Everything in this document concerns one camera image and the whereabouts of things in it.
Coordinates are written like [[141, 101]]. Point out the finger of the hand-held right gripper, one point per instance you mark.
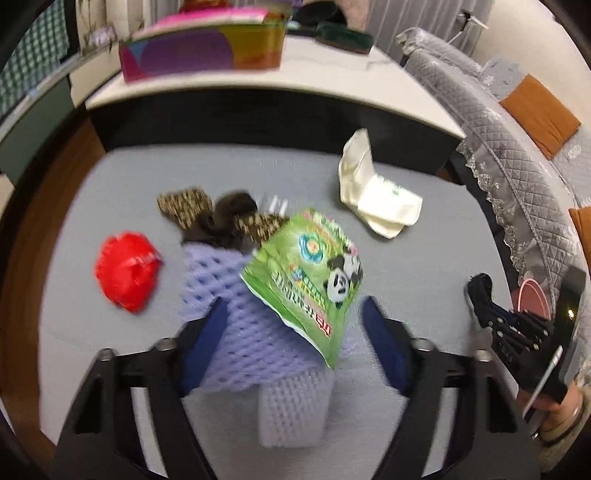
[[482, 300]]

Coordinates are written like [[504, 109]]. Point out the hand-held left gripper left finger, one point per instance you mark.
[[207, 344]]

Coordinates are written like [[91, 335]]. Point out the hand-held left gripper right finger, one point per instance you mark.
[[383, 344]]

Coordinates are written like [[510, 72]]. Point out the purple foam fruit net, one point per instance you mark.
[[249, 332]]

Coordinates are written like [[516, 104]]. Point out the pink bin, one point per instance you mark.
[[533, 300]]

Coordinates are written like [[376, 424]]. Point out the green panda snack packet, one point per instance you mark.
[[314, 277]]

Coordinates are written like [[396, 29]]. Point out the pale lilac foam fruit net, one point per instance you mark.
[[295, 410]]

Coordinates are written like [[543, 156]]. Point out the person's right forearm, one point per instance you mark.
[[561, 452]]

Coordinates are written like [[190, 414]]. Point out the person's right hand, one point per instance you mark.
[[561, 415]]

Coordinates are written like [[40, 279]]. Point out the red crumpled plastic wrapper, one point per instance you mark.
[[127, 272]]

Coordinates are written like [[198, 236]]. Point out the orange cushion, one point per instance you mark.
[[581, 235], [540, 115]]

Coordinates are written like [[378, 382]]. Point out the brown patterned snack wrapper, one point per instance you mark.
[[184, 207]]

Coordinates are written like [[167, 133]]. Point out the cream white packet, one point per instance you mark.
[[383, 203]]

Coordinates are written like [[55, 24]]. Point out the clear plastic wrapper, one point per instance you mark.
[[274, 205]]

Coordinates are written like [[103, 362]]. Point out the grey quilted sofa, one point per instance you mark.
[[489, 138]]

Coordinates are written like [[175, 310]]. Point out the grey tablecloth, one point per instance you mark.
[[115, 184]]

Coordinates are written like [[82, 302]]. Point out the white-topped coffee table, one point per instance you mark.
[[323, 87]]

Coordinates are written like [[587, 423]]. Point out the dark green television cabinet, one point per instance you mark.
[[32, 134]]

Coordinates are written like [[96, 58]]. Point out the white floor stand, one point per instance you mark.
[[471, 25]]

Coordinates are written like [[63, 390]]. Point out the light grey curtain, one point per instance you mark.
[[406, 18]]

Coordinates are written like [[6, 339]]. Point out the colourful rectangular box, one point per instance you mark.
[[184, 53]]

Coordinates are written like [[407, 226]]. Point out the dark green bowl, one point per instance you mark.
[[344, 37]]

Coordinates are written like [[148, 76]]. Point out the black bowl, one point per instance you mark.
[[318, 14]]

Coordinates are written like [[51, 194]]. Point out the television with checked screen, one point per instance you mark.
[[27, 60]]

